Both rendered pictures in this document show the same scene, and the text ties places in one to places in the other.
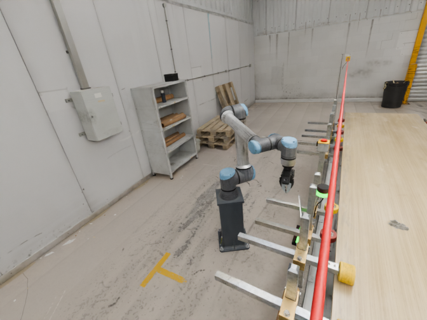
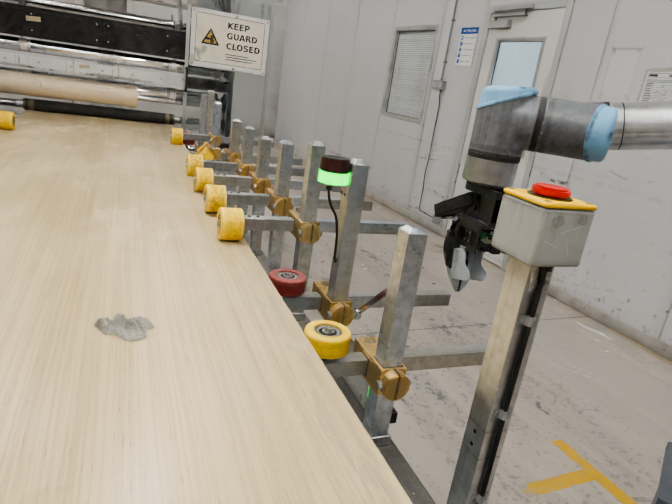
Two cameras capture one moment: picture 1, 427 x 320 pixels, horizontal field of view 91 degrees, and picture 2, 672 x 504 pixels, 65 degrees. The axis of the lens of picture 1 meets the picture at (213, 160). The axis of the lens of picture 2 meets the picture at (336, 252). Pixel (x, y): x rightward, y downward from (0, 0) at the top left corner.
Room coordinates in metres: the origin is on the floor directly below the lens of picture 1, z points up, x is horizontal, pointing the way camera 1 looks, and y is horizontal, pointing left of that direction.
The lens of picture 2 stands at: (1.47, -1.38, 1.31)
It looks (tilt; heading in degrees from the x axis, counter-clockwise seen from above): 18 degrees down; 124
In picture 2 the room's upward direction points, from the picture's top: 8 degrees clockwise
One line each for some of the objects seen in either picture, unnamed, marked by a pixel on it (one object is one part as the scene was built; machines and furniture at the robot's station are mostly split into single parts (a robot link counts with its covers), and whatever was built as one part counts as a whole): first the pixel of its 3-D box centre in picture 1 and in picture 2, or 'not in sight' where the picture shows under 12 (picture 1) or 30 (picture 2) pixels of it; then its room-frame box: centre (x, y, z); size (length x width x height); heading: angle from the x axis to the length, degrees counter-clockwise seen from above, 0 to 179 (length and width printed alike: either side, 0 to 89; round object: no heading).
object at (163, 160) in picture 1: (169, 128); not in sight; (3.69, 0.73, 0.78); 0.90 x 0.45 x 1.55; 150
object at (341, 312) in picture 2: (307, 233); (330, 303); (0.89, -0.50, 0.85); 0.14 x 0.06 x 0.05; 147
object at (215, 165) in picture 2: not in sight; (259, 168); (0.07, 0.11, 0.95); 0.50 x 0.04 x 0.04; 57
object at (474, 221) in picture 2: (288, 171); (481, 218); (1.16, -0.47, 1.11); 0.09 x 0.08 x 0.12; 149
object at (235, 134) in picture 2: not in sight; (232, 176); (-0.14, 0.17, 0.87); 0.04 x 0.04 x 0.48; 57
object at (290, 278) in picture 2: (327, 240); (285, 297); (0.82, -0.57, 0.85); 0.08 x 0.08 x 0.11
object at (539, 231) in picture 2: (323, 146); (540, 229); (1.34, -0.78, 1.18); 0.07 x 0.07 x 0.08; 57
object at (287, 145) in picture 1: (288, 148); (503, 122); (1.16, -0.46, 1.28); 0.10 x 0.09 x 0.12; 17
